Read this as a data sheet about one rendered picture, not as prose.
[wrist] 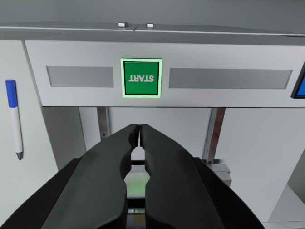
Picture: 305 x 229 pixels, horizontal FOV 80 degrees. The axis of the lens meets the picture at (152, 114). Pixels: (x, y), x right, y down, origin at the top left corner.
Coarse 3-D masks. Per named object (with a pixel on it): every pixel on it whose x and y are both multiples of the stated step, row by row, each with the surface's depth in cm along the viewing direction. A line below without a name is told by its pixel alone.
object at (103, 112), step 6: (102, 108) 40; (102, 114) 41; (108, 114) 44; (102, 120) 42; (108, 120) 44; (102, 126) 42; (108, 126) 44; (102, 132) 43; (108, 132) 44; (102, 138) 44
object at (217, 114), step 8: (216, 112) 42; (224, 112) 42; (216, 120) 43; (208, 128) 47; (216, 128) 44; (208, 136) 47; (216, 136) 45; (208, 144) 47; (216, 144) 46; (208, 152) 47; (208, 160) 49
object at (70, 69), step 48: (48, 48) 24; (96, 48) 24; (144, 48) 24; (192, 48) 25; (240, 48) 25; (288, 48) 25; (48, 96) 27; (96, 96) 27; (192, 96) 28; (240, 96) 28; (288, 96) 29
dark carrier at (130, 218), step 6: (132, 216) 50; (138, 216) 50; (144, 216) 50; (132, 222) 52; (138, 222) 52; (144, 222) 52; (126, 228) 53; (132, 228) 53; (138, 228) 53; (144, 228) 53
